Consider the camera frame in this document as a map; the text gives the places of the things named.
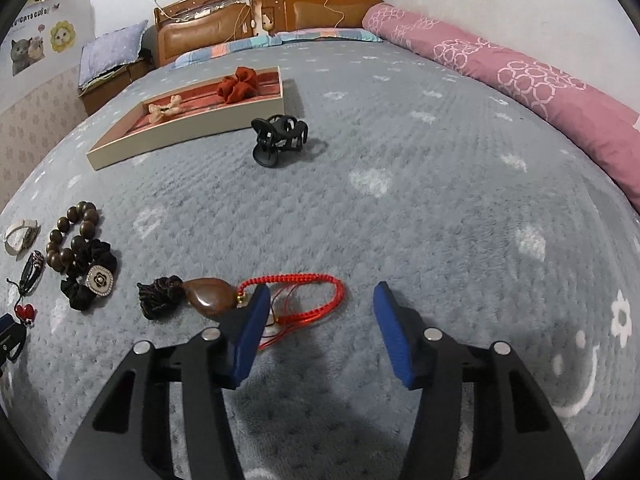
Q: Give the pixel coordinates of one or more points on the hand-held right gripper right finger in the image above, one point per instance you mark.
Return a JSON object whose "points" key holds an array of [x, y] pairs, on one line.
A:
{"points": [[395, 335]]}

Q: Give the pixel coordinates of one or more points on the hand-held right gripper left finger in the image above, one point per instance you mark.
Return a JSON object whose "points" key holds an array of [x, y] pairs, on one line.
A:
{"points": [[250, 335]]}

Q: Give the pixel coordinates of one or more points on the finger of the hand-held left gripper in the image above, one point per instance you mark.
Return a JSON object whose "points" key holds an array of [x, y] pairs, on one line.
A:
{"points": [[12, 342]]}

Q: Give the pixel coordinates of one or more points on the black scrunchie with flower charm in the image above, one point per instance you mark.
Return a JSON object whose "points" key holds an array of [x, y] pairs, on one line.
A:
{"points": [[80, 295]]}

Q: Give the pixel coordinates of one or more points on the beige watch band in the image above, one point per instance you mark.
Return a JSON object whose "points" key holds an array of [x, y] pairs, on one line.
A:
{"points": [[15, 228]]}

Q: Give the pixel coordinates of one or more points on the black claw hair clip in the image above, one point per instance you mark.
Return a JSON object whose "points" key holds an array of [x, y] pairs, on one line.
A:
{"points": [[265, 152]]}

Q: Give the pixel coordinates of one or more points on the beige jewelry tray red lining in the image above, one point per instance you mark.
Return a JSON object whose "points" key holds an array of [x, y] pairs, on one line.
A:
{"points": [[175, 137]]}

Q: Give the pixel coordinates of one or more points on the red heart hair accessory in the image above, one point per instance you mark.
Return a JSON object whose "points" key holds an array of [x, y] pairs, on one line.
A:
{"points": [[25, 311]]}

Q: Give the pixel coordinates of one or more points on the grey fleece blanket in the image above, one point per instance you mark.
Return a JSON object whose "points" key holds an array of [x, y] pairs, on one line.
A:
{"points": [[400, 185]]}

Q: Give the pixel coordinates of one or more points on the beige bow hair clip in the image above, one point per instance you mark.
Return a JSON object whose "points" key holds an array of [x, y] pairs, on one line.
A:
{"points": [[159, 111]]}

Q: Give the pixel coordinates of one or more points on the red scrunchie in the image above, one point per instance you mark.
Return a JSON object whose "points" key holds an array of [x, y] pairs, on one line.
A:
{"points": [[237, 87]]}

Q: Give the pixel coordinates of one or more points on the wooden nightstand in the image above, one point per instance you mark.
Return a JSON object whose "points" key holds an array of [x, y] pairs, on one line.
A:
{"points": [[100, 97]]}

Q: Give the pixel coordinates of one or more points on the striped pastel pillow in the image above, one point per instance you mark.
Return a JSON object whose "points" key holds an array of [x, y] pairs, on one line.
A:
{"points": [[330, 35], [220, 52]]}

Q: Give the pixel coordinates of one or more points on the pink patterned bolster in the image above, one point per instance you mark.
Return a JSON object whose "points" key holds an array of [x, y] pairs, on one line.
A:
{"points": [[500, 70]]}

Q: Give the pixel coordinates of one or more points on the lavender dotted pillow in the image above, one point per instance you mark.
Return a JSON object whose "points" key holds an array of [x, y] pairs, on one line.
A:
{"points": [[110, 52]]}

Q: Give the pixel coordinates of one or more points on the wooden bed headboard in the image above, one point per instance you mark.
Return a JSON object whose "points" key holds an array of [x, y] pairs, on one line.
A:
{"points": [[310, 12]]}

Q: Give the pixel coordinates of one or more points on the grey cat wall sticker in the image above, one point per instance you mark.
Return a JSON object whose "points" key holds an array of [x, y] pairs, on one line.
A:
{"points": [[25, 55]]}

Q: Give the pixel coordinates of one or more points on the sunflower cat wall sticker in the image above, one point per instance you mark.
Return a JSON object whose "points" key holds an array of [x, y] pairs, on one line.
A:
{"points": [[62, 35]]}

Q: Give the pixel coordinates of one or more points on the lettering wall sticker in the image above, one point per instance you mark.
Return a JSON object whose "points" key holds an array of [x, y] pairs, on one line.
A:
{"points": [[30, 16]]}

